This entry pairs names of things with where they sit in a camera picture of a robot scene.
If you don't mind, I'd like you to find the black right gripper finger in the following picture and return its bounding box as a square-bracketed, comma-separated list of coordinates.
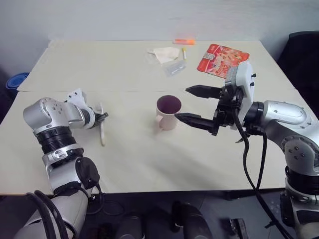
[174, 112, 214, 132]
[185, 84, 222, 100]

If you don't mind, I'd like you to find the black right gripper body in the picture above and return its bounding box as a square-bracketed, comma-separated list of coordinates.
[208, 86, 244, 136]

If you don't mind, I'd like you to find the cream plastic spoon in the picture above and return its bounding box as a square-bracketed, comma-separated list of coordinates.
[98, 102, 107, 147]

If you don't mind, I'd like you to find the pink mug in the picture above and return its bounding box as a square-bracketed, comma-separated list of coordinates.
[155, 95, 183, 132]

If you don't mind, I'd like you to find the clear plastic wrapper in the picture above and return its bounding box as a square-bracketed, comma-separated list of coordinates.
[162, 59, 188, 77]

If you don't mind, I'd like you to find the red snack packet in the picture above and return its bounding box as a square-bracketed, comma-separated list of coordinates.
[196, 43, 251, 79]

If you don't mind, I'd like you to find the crumpled white tissue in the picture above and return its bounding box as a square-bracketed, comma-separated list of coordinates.
[147, 47, 181, 64]

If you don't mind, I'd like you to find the orange marker pen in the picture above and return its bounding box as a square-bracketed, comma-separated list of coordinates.
[173, 38, 196, 46]

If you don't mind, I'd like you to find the blue bowl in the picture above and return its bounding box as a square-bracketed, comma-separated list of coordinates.
[5, 72, 30, 91]

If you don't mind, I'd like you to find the black chair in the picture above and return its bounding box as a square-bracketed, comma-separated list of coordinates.
[276, 31, 319, 102]

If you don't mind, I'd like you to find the dark rounded shape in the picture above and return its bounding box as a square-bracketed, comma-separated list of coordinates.
[116, 215, 146, 239]
[171, 201, 213, 239]

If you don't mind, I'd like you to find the small black floor box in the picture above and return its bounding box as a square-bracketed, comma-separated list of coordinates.
[228, 218, 247, 239]

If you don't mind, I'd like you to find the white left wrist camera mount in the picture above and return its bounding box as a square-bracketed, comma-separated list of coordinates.
[65, 87, 88, 106]

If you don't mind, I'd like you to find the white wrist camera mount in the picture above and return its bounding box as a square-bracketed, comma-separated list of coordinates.
[65, 87, 88, 106]
[225, 61, 258, 130]

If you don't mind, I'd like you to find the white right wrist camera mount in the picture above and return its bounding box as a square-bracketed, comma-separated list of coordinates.
[225, 61, 258, 130]

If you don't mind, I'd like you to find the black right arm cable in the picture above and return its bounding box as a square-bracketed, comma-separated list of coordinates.
[233, 94, 296, 239]

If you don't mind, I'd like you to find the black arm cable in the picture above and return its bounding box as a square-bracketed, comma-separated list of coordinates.
[24, 190, 69, 239]
[233, 94, 296, 239]

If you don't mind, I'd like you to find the thin black floor cable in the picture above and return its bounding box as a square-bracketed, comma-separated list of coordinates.
[86, 193, 126, 218]

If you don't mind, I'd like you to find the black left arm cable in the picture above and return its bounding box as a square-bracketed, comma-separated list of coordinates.
[24, 190, 69, 239]

